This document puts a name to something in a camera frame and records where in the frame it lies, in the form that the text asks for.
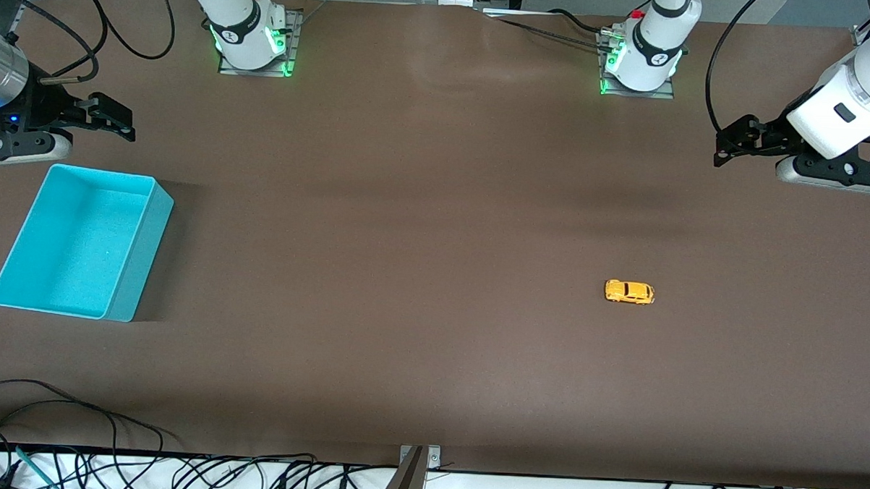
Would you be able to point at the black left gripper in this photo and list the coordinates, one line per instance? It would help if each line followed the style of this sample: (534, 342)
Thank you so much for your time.
(772, 135)

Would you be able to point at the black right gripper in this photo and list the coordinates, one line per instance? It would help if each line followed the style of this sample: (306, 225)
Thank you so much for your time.
(43, 105)

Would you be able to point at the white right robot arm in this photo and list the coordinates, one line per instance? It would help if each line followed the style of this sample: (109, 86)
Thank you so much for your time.
(240, 20)

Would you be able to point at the teal plastic bin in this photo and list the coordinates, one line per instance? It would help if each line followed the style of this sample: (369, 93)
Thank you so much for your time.
(80, 239)

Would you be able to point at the grey metal bar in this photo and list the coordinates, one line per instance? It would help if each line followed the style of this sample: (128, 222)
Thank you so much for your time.
(406, 482)

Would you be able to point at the small metal bracket plate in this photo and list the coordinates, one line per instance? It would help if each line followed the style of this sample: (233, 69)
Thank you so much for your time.
(435, 456)

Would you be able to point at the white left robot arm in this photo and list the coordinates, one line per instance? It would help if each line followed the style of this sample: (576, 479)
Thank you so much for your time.
(655, 42)

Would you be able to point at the yellow beetle toy car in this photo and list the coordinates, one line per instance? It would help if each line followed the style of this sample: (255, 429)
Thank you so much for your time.
(629, 291)

